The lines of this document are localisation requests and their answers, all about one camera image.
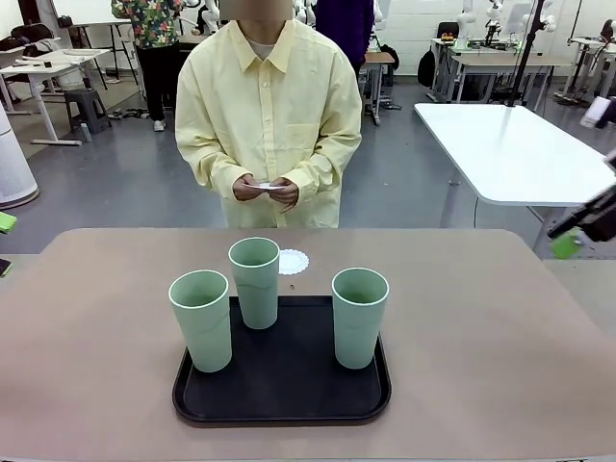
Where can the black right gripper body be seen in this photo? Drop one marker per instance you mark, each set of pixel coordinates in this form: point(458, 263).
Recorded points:
point(604, 216)

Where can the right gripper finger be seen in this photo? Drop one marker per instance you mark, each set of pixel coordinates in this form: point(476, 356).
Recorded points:
point(570, 222)
point(567, 245)

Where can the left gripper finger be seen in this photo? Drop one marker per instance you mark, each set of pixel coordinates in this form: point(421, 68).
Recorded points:
point(6, 223)
point(5, 268)

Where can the pale green plastic cup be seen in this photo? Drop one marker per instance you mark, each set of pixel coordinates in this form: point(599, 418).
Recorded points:
point(358, 332)
point(257, 298)
point(207, 332)

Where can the white paper doily coaster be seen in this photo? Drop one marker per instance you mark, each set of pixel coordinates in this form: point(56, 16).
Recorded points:
point(296, 262)
point(267, 186)

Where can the person's left forearm yellow sleeve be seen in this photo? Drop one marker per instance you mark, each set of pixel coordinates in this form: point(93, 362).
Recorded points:
point(322, 168)

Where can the person's right forearm yellow sleeve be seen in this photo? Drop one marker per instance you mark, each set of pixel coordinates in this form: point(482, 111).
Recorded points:
point(212, 168)

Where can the person's right hand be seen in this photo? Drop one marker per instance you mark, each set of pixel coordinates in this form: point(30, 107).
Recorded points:
point(246, 192)

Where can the person's left hand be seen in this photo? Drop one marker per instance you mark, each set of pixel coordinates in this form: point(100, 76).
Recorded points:
point(290, 193)

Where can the white cylindrical air purifier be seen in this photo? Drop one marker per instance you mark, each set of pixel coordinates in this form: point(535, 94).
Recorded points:
point(14, 168)

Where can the large white table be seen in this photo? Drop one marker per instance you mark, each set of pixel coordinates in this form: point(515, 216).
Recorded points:
point(505, 154)

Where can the small teal bottle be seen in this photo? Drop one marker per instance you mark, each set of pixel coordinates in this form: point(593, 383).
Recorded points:
point(86, 133)

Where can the grey plastic stool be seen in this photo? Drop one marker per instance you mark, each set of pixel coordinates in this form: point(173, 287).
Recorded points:
point(86, 103)

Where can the white desk with clutter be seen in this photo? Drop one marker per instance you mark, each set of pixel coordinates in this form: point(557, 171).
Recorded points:
point(29, 69)

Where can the beige topped background desk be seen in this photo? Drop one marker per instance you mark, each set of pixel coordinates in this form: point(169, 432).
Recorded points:
point(505, 60)

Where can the black tripod stand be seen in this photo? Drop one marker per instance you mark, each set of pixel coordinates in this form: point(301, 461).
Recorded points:
point(525, 53)

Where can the black backpack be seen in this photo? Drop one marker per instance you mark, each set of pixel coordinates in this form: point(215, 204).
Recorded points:
point(426, 67)

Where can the whiteboard on easel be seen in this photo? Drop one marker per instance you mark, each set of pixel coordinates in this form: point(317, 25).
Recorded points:
point(86, 9)

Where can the person in floral shirt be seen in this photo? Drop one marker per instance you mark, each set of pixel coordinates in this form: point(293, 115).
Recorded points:
point(154, 29)

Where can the small wooden topped table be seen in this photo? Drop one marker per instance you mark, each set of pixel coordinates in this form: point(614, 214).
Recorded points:
point(380, 58)

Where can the person in yellow shirt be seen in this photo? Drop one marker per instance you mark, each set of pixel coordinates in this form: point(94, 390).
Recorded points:
point(269, 120)

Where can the person in purple top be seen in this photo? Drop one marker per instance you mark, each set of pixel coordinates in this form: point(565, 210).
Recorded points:
point(344, 29)

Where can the black plastic tray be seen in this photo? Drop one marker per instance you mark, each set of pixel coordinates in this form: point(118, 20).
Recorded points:
point(289, 385)

